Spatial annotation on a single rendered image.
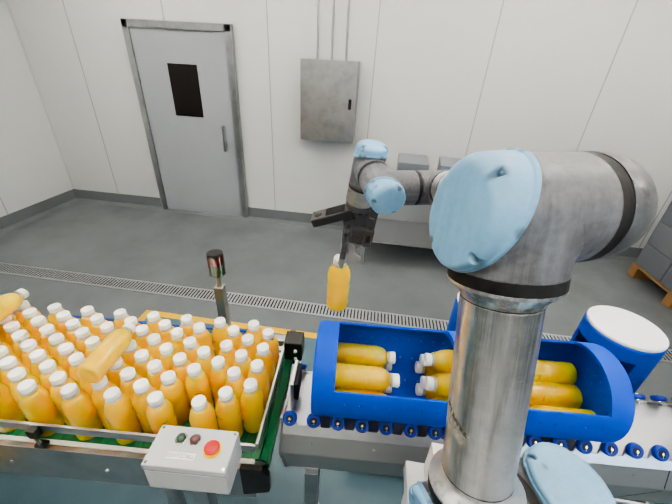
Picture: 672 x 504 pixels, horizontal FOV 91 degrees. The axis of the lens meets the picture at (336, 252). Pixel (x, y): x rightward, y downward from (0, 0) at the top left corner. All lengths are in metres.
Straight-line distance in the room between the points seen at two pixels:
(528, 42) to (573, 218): 3.94
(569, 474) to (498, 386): 0.24
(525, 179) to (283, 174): 4.14
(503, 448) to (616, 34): 4.32
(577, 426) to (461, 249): 0.93
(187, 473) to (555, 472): 0.75
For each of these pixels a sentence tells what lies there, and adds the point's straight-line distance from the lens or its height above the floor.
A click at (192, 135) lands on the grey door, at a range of 4.69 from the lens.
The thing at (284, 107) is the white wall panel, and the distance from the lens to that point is 4.22.
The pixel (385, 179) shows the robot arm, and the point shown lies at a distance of 0.68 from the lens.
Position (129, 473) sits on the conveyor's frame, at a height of 0.81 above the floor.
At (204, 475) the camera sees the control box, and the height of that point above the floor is 1.08.
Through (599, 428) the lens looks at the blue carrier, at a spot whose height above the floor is 1.11.
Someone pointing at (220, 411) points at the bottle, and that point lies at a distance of 1.10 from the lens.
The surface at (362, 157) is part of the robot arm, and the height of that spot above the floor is 1.75.
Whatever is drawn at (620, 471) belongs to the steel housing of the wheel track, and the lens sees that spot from 1.50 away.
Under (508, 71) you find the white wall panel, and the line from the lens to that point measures 4.21.
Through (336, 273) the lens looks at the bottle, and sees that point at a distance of 0.97.
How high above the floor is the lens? 1.93
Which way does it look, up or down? 30 degrees down
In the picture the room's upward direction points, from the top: 3 degrees clockwise
